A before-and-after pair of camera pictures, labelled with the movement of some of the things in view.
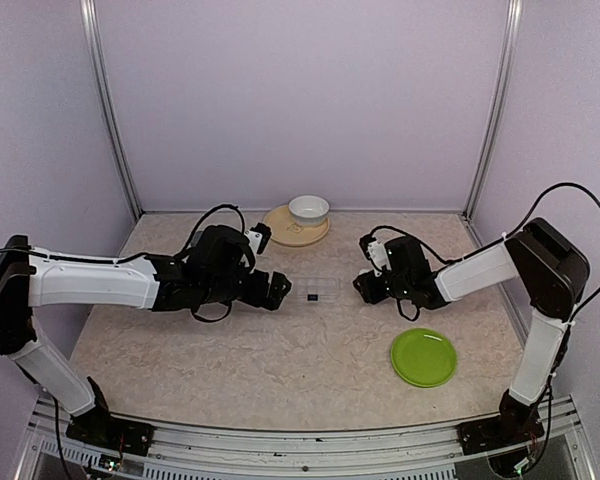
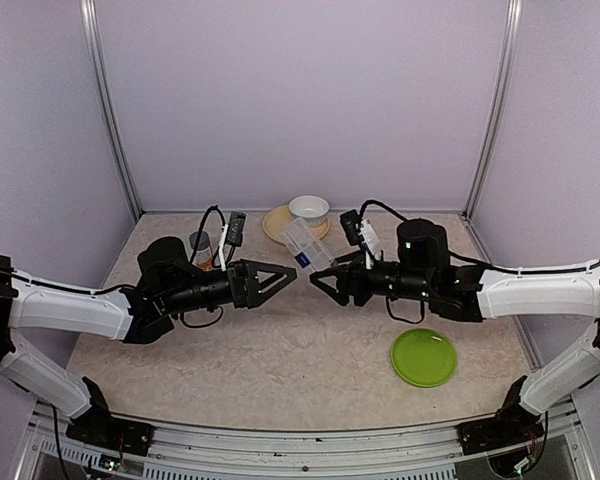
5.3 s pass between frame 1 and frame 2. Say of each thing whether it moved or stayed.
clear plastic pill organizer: moved
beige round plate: stayed
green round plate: stayed
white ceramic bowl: stayed
